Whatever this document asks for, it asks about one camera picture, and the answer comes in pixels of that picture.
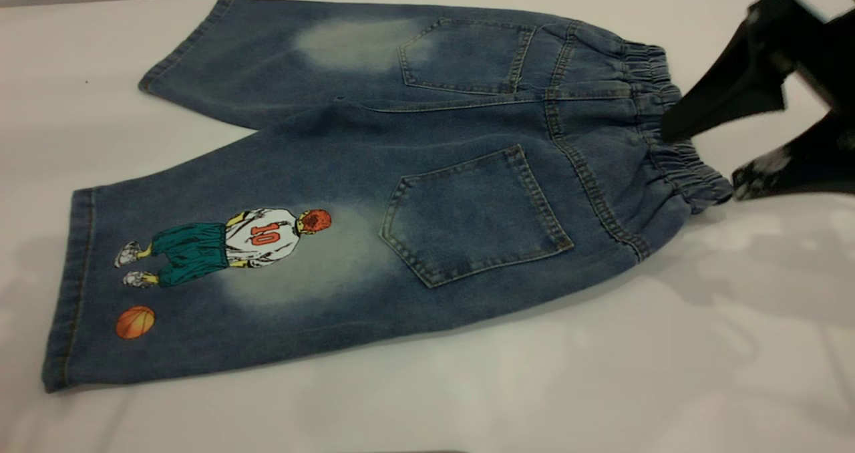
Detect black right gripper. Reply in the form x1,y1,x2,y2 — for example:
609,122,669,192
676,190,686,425
661,0,855,200

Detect blue denim jeans basketball print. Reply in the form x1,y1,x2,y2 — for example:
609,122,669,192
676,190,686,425
42,0,734,394

